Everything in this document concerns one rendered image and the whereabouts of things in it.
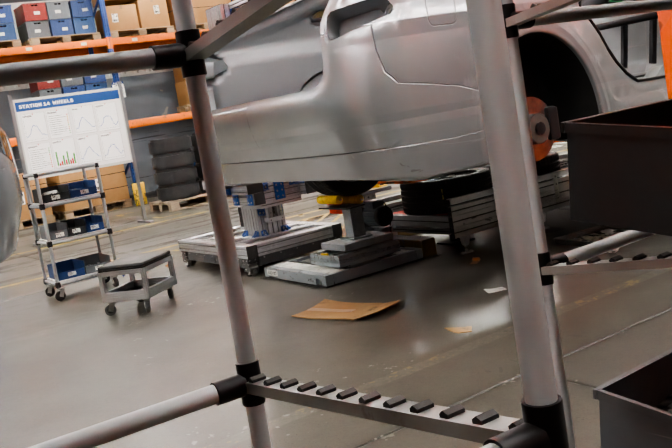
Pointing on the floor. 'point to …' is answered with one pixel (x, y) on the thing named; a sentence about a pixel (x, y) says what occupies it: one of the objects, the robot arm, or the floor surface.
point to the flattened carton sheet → (329, 309)
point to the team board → (74, 133)
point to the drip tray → (587, 235)
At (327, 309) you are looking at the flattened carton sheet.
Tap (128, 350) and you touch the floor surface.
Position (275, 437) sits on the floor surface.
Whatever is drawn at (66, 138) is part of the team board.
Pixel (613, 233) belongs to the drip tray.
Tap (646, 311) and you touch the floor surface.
